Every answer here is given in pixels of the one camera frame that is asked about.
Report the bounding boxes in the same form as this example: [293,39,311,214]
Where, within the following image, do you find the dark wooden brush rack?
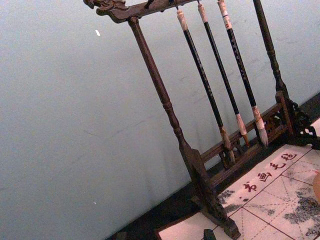
[83,0,320,240]

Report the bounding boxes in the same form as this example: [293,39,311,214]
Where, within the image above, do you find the black brush with brown tip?
[174,8,237,166]

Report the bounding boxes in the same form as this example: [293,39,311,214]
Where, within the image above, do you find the slim black brush, white collar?
[197,2,250,148]

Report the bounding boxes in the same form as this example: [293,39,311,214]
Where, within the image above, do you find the black brush with white tip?
[216,0,269,148]

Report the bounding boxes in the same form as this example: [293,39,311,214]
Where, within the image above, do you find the small black block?
[202,228,217,240]

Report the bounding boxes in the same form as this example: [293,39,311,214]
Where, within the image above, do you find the white gridded calligraphy mat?
[154,143,320,240]

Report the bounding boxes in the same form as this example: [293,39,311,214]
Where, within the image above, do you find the plain pale wall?
[0,0,320,240]

